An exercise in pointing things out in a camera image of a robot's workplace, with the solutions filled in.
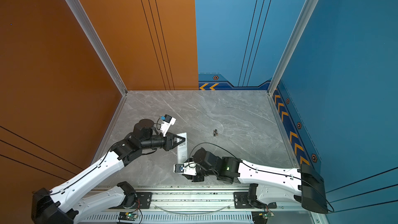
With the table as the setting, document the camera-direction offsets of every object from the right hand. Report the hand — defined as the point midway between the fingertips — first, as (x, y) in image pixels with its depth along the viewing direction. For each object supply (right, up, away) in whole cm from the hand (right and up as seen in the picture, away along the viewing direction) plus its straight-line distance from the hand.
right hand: (183, 167), depth 69 cm
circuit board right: (+36, -23, 0) cm, 43 cm away
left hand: (+1, +13, +1) cm, 13 cm away
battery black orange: (+16, +10, +27) cm, 33 cm away
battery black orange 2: (+17, +10, +27) cm, 34 cm away
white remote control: (0, +8, 0) cm, 8 cm away
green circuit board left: (-25, -23, +1) cm, 34 cm away
